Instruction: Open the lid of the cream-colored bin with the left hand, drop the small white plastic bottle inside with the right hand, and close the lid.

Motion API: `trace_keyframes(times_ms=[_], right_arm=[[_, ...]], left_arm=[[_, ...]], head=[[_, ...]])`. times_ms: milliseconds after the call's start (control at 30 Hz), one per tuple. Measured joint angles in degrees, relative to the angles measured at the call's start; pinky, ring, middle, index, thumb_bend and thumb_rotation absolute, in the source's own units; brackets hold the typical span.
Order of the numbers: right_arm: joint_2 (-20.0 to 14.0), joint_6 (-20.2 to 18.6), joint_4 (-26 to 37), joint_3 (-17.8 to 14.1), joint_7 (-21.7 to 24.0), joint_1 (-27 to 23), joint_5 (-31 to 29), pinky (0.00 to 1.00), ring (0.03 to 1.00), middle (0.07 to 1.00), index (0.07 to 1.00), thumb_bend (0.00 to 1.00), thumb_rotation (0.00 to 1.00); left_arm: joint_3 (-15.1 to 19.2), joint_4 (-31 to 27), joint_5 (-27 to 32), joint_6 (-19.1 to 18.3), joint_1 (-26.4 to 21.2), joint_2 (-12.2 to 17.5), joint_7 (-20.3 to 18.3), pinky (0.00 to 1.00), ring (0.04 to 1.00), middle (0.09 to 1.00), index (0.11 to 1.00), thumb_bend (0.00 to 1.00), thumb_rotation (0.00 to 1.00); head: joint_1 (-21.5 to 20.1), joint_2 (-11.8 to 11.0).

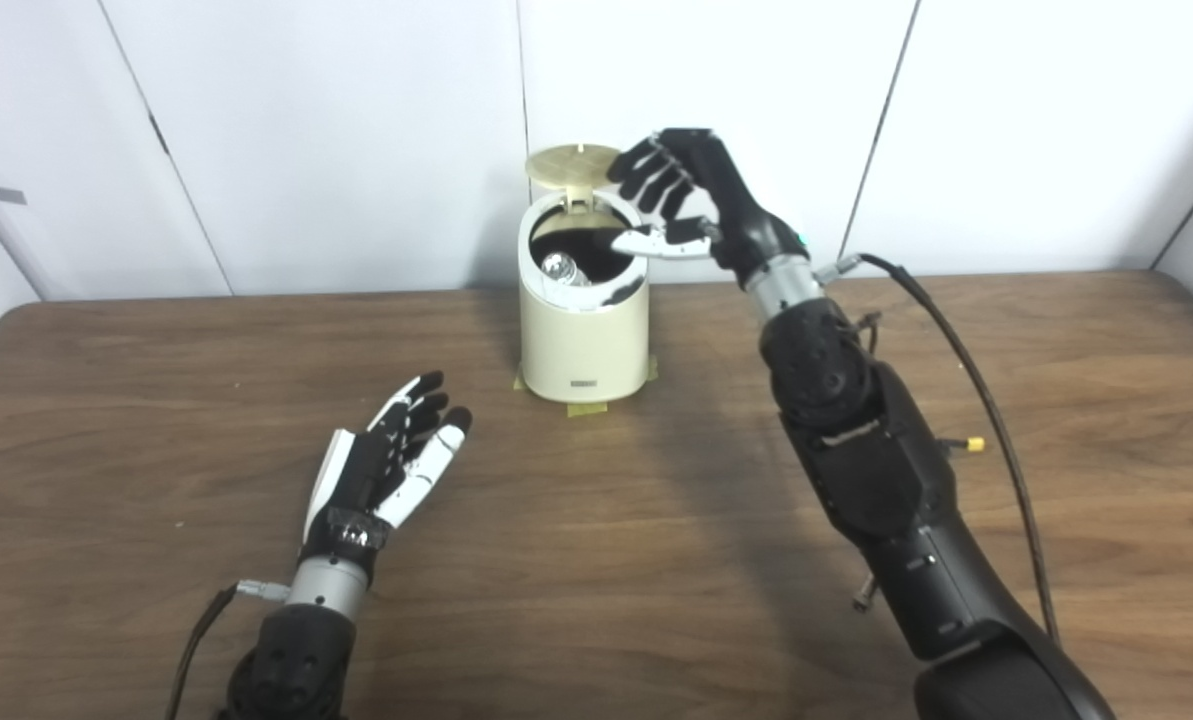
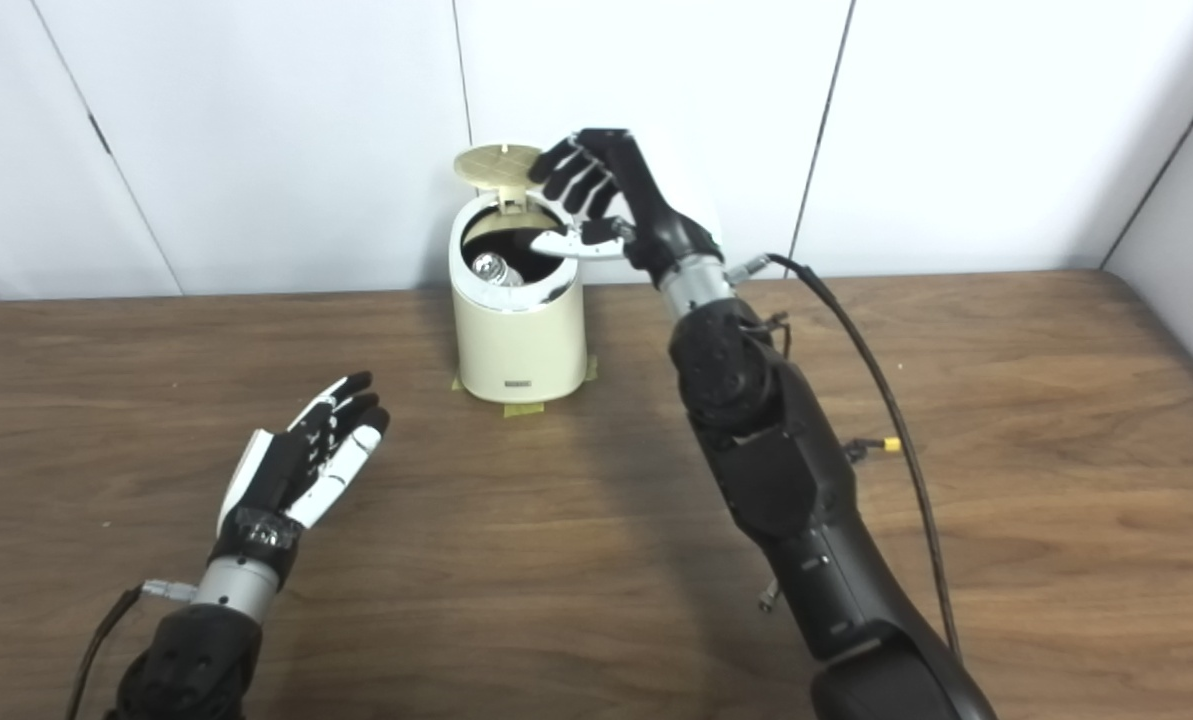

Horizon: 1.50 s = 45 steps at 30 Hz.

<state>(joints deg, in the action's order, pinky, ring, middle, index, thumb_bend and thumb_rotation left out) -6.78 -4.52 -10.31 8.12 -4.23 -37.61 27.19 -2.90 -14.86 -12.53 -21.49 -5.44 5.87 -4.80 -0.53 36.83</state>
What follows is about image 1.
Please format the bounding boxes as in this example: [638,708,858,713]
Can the small white plastic bottle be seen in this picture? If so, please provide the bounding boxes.
[538,250,597,291]

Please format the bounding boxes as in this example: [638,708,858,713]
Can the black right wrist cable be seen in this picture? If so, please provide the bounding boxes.
[816,253,1062,646]

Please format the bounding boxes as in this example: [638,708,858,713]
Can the cream-colored bin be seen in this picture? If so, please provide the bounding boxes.
[516,190,651,404]

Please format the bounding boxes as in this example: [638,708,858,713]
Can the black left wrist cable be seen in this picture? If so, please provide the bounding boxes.
[164,580,292,720]

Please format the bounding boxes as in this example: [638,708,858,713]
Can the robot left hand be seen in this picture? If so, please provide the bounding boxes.
[301,371,474,586]

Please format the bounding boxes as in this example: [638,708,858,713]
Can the round cream bin lid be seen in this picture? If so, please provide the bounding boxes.
[525,144,625,211]

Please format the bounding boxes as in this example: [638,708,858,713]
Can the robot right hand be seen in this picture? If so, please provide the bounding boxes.
[606,128,815,291]

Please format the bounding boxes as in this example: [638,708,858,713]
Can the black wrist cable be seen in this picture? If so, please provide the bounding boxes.
[816,253,1062,646]
[164,580,292,720]

